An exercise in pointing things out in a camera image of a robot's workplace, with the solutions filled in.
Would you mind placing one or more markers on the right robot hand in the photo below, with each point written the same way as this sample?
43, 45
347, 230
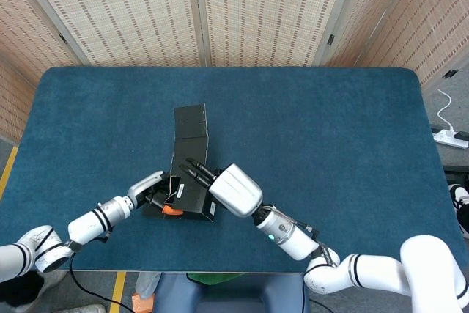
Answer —
236, 192

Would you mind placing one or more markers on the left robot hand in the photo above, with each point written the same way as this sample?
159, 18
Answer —
144, 184

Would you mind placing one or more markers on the black cardboard box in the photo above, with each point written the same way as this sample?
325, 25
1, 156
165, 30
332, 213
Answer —
192, 126

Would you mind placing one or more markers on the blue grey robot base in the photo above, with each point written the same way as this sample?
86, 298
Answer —
227, 294

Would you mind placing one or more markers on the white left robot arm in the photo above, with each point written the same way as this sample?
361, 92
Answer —
88, 227

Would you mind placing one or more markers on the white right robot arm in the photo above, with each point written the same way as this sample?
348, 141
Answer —
293, 239

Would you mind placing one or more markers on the blue cloth-covered table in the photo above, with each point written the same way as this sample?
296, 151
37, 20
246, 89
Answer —
311, 137

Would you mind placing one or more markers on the orange thumb finger cot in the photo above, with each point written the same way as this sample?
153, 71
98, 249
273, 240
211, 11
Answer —
172, 211

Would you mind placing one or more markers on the green part on base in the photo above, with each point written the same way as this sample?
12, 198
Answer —
209, 277

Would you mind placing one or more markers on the orange block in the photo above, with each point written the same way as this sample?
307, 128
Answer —
141, 303

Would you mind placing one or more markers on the black trouser leg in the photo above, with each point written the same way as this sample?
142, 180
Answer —
18, 291

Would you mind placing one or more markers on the black screen hinge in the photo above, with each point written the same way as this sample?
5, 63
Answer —
63, 39
330, 39

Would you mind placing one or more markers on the woven folding screen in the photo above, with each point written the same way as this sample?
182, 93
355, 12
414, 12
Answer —
121, 16

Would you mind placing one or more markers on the black furniture base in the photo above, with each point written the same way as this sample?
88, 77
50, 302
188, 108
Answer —
456, 172

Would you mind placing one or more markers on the white power strip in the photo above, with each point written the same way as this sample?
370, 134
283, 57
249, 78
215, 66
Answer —
450, 138

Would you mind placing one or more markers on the black and white sneaker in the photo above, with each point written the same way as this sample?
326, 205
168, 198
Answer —
459, 199

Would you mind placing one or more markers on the small black floor plate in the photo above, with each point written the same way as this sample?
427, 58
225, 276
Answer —
450, 73

